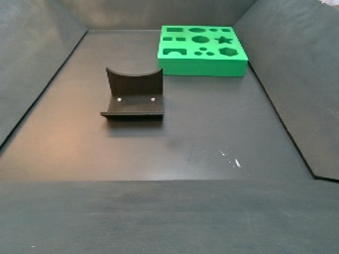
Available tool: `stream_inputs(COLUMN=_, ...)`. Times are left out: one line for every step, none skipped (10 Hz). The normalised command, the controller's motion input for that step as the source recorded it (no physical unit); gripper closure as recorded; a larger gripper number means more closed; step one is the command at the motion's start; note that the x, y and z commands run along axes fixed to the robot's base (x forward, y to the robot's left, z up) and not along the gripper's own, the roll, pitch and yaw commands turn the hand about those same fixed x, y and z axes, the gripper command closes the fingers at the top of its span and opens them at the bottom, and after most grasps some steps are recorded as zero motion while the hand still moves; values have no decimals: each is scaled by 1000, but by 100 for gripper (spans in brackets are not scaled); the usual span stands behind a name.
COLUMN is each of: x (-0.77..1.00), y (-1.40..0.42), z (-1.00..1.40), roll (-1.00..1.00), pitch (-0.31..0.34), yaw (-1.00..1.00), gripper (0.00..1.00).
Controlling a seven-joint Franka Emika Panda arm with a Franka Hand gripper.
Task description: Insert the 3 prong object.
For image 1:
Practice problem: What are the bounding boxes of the black curved holder stand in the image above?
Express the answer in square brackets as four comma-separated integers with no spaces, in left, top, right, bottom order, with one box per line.
[100,68,164,119]

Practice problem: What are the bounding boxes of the green shape sorter block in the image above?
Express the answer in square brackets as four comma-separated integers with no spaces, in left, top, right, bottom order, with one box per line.
[157,25,248,77]

